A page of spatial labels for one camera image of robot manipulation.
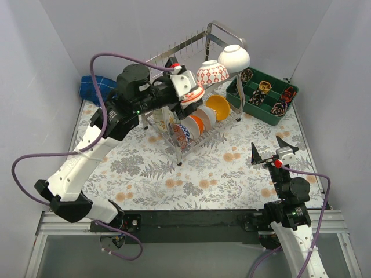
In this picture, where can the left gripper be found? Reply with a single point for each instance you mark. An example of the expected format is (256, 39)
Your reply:
(176, 99)

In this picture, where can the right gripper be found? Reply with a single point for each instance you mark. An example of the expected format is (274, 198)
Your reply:
(270, 161)

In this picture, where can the cream bowl red wreath pattern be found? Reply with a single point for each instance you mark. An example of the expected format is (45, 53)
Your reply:
(193, 96)

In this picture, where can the white bowl red diamond pattern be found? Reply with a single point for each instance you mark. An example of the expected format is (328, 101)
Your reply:
(211, 72)

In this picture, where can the plain white ribbed bowl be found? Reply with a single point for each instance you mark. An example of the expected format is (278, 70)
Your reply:
(234, 58)

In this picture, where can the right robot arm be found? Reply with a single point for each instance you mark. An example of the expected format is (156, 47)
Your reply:
(288, 217)

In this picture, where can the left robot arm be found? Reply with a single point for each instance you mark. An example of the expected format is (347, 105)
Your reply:
(134, 95)

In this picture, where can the steel two-tier dish rack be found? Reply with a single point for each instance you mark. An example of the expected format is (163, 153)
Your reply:
(190, 50)

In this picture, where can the cream floral bowl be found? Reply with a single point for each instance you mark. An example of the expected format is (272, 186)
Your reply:
(158, 117)

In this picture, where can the white grey-rimmed bowl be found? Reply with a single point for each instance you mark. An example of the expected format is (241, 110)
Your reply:
(207, 116)

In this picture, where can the orange and white bowl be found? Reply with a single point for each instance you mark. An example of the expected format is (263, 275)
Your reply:
(194, 126)

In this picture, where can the rolled brown patterned sock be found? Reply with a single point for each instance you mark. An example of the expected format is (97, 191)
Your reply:
(279, 109)

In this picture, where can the yellow bowl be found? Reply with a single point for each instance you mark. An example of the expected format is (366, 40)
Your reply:
(220, 105)

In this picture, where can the blue zigzag patterned bowl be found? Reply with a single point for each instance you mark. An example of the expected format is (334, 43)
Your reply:
(186, 132)

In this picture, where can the red patterned bowl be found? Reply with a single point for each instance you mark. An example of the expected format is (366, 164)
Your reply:
(180, 137)

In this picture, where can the green compartment tray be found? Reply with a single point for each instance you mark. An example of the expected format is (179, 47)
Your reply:
(266, 98)

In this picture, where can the rolled yellow sock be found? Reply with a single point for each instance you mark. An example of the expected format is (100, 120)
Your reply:
(264, 86)

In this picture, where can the rolled dark floral sock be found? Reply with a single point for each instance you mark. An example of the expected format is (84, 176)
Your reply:
(246, 75)

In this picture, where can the blue plaid cloth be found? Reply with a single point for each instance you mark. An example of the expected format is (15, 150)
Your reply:
(88, 92)

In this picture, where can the floral table mat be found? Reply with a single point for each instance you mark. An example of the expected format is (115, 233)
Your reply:
(141, 173)

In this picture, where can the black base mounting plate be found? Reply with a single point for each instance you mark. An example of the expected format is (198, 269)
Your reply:
(194, 226)

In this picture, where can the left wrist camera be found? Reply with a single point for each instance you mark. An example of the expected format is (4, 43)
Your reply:
(183, 80)

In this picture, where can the aluminium frame rail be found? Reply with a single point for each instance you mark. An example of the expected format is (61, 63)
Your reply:
(51, 224)

